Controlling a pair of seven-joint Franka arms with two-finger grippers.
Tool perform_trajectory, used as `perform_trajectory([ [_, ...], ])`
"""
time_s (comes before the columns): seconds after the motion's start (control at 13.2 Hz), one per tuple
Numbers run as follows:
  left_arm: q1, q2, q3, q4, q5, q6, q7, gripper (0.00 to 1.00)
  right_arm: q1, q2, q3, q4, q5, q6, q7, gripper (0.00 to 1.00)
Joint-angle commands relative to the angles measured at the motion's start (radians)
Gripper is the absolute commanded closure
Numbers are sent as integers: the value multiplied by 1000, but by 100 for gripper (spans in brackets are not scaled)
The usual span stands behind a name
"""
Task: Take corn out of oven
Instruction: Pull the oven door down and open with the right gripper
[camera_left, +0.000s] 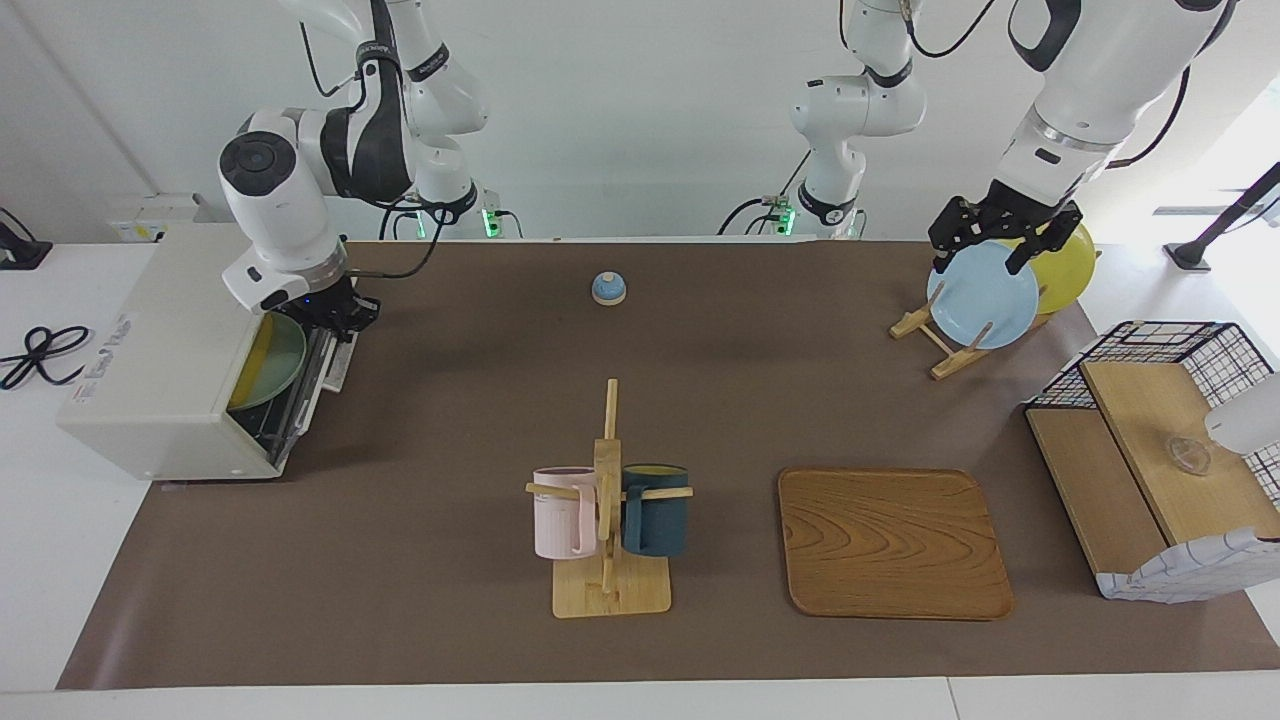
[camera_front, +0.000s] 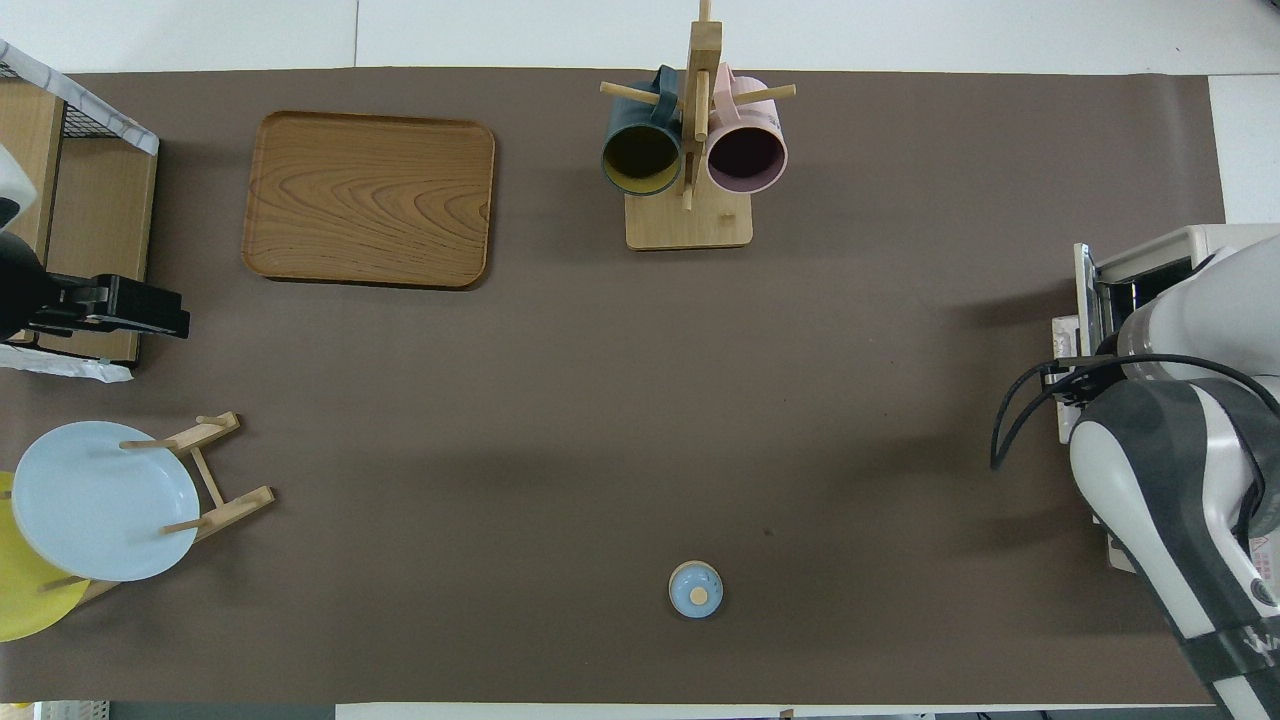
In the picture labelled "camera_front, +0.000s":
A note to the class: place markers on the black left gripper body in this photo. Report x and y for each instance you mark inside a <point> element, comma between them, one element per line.
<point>80,305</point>

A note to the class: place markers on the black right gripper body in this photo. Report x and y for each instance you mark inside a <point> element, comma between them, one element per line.
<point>1080,378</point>

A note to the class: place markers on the cream toaster oven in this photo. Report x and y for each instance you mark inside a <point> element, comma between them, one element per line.
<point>1140,255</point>

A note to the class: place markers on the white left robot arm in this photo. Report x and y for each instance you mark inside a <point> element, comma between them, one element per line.
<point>12,185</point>

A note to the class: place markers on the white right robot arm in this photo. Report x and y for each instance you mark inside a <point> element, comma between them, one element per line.
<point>1180,480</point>

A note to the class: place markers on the light blue plate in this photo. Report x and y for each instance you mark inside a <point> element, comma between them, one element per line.
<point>100,500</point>

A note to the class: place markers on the white checked cloth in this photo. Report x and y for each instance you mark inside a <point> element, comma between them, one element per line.
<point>100,115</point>

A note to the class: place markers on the wooden plate rack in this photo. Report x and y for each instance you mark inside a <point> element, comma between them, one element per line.
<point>235,508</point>

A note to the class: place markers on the wooden serving tray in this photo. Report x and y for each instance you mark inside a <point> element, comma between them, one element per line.
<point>370,200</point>

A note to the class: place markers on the yellow plate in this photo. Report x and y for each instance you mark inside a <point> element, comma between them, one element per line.
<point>25,600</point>

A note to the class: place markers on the pink mug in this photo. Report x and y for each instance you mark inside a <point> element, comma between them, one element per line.
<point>745,160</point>

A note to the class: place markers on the wooden mug tree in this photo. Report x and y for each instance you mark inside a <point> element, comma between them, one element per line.
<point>690,225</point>

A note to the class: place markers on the brown table mat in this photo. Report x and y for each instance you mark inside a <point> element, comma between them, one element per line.
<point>600,400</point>

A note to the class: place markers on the small blue service bell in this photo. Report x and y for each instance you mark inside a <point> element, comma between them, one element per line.
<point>695,595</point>

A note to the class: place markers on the dark blue mug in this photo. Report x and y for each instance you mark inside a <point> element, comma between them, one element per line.
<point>640,160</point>

